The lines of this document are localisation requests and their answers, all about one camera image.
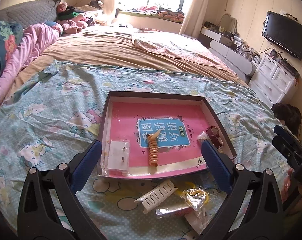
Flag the dark floral pillow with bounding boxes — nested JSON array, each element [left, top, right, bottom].
[[0, 21, 23, 76]]

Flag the clothes pile on windowsill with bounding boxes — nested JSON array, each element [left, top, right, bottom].
[[138, 5, 184, 23]]

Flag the dark brown fluffy object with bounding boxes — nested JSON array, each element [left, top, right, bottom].
[[271, 102, 302, 137]]

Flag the dark cardboard tray box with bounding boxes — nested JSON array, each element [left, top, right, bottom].
[[97, 91, 236, 179]]

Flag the beige curtain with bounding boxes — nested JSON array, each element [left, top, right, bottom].
[[179, 0, 209, 38]]

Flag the white grey dresser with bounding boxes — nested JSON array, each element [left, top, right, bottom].
[[198, 28, 257, 83]]

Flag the pink quilt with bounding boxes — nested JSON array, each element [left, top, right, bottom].
[[0, 23, 63, 105]]

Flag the tan blanket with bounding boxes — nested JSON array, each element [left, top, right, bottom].
[[6, 27, 246, 97]]

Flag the crinkled bag white jewelry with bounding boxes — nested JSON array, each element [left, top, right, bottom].
[[196, 131, 209, 145]]

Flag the pink book with blue label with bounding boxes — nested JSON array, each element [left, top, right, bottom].
[[101, 101, 209, 179]]

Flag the black flat television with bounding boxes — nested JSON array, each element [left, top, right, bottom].
[[261, 11, 302, 60]]

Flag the clothes pile on bed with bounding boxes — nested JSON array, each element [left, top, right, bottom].
[[45, 0, 107, 35]]

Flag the cloud shaped mirror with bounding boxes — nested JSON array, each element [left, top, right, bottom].
[[218, 14, 238, 34]]

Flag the hello kitty blue bedsheet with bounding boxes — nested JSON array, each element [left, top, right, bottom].
[[0, 61, 289, 239]]

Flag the silver foil packet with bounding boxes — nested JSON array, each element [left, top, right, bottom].
[[155, 203, 194, 219]]

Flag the grey quilted headboard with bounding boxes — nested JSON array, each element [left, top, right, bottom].
[[0, 0, 61, 29]]

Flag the yellow bangles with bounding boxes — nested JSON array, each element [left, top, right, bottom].
[[175, 181, 210, 211]]

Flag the orange spiral hair tie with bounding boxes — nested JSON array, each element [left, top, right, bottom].
[[147, 129, 162, 168]]

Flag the white drawer cabinet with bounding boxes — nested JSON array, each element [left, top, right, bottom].
[[248, 53, 298, 107]]

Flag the white hair claw clip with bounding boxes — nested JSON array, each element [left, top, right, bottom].
[[135, 179, 177, 214]]

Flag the clear bag with earrings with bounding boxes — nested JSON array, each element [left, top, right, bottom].
[[103, 140, 130, 173]]

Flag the pink floral blanket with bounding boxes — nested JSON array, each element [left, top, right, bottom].
[[131, 29, 235, 75]]

